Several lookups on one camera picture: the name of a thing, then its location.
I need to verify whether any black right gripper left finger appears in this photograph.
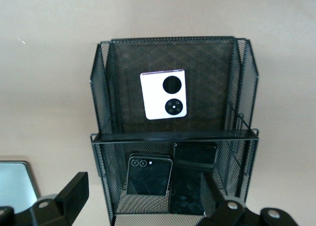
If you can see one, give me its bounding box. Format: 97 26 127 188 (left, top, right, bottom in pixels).
0 171 89 226

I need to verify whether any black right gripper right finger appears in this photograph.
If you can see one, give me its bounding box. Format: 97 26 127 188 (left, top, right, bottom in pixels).
197 173 298 226

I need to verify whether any long black smartphone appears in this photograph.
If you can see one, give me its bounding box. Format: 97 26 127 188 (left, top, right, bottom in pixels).
169 141 219 216

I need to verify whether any silver closed laptop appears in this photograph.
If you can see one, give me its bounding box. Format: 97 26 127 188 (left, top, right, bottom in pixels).
0 160 40 207

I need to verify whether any black mesh two-tier organizer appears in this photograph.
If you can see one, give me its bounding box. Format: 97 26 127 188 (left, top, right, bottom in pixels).
89 36 260 226

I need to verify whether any lavender flip phone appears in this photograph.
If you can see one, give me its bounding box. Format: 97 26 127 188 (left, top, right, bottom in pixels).
140 68 187 120

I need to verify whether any black flip phone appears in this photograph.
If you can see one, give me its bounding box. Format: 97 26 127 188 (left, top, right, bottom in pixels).
125 152 173 197

